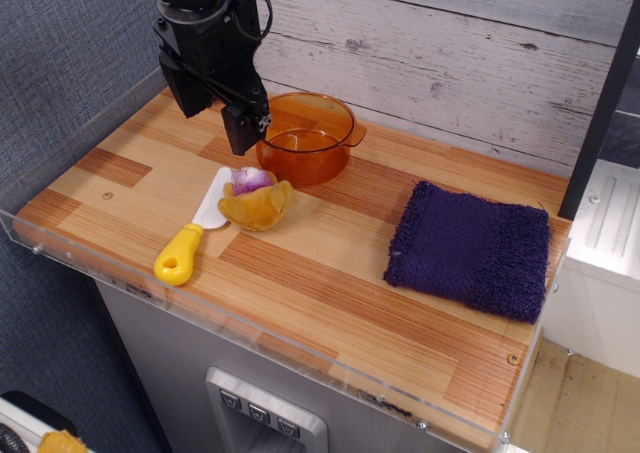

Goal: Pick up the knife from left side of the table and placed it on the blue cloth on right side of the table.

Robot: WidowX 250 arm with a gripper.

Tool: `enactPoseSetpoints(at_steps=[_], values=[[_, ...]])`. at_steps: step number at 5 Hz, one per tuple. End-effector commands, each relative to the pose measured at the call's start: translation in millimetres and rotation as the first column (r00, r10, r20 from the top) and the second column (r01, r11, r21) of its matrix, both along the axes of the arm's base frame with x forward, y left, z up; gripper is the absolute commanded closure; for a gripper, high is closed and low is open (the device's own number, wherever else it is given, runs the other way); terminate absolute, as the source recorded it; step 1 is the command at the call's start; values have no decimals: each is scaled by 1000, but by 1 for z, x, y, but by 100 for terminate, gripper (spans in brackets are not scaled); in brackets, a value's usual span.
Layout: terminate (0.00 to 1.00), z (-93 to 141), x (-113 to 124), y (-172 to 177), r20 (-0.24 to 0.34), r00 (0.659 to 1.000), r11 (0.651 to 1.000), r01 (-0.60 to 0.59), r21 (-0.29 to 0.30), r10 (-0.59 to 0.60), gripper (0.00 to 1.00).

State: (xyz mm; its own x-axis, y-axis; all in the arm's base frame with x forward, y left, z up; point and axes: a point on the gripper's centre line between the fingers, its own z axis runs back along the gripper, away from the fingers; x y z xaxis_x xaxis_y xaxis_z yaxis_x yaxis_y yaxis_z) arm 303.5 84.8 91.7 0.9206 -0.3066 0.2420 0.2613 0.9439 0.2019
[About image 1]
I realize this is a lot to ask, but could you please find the clear acrylic table guard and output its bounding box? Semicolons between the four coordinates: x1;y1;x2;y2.
8;73;567;452

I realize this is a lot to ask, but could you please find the black corrugated hose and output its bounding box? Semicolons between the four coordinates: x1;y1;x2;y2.
0;422;26;453

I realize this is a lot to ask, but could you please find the purple folded towel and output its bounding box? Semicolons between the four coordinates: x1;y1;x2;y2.
383;181;551;324

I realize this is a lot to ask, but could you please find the grey toy fridge cabinet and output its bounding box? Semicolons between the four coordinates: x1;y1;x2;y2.
98;282;456;452

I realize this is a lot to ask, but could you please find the orange transparent plastic pot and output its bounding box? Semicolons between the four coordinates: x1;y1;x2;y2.
256;92;367;188

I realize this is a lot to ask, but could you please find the yellow handled toy knife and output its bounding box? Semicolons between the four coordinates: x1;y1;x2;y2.
153;167;232;286

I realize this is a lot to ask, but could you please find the black vertical post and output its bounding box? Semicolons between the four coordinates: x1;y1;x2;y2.
558;0;639;220

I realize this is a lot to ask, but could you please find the silver dispenser panel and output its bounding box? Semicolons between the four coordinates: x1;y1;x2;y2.
206;367;329;452

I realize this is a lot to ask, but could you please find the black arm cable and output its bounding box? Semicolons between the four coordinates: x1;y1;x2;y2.
227;0;274;44

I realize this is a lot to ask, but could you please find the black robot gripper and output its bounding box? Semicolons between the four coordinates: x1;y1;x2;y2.
154;0;269;156

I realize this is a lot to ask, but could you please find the white toy sink counter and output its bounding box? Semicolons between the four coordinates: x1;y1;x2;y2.
542;160;639;377

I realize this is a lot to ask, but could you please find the plush taco toy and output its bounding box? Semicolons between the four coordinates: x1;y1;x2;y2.
218;167;294;232

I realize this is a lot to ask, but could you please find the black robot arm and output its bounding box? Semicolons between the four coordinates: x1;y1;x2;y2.
154;0;273;156

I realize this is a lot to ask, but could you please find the yellow plush toy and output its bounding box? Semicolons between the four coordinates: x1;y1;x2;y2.
37;430;89;453

